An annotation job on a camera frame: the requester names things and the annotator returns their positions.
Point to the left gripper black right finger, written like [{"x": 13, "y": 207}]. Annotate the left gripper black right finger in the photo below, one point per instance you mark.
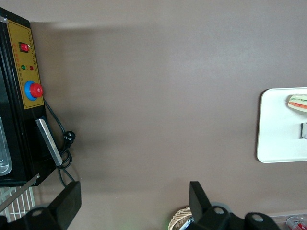
[{"x": 199, "y": 203}]

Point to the black snack packet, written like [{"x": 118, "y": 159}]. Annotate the black snack packet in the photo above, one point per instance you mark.
[{"x": 304, "y": 130}]

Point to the red cola bottle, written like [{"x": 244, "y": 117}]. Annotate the red cola bottle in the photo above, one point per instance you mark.
[{"x": 295, "y": 224}]

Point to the light wicker basket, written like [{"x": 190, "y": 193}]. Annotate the light wicker basket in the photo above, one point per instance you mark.
[{"x": 178, "y": 215}]

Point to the black sealing machine yellow panel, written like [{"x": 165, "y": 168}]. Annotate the black sealing machine yellow panel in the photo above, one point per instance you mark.
[{"x": 26, "y": 72}]

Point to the cream plastic tray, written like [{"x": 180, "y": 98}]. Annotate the cream plastic tray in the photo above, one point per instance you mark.
[{"x": 275, "y": 134}]

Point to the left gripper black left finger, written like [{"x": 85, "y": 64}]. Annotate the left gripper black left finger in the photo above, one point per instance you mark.
[{"x": 67, "y": 201}]

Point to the silver tray inside machine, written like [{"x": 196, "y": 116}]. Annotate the silver tray inside machine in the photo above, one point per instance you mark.
[{"x": 4, "y": 155}]

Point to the wrapped triangle sandwich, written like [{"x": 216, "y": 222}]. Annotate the wrapped triangle sandwich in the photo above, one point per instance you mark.
[{"x": 297, "y": 103}]

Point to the clear acrylic bottle rack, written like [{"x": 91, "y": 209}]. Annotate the clear acrylic bottle rack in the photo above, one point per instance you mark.
[{"x": 279, "y": 219}]

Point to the aluminium foil container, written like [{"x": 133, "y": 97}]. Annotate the aluminium foil container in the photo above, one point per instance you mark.
[{"x": 188, "y": 222}]

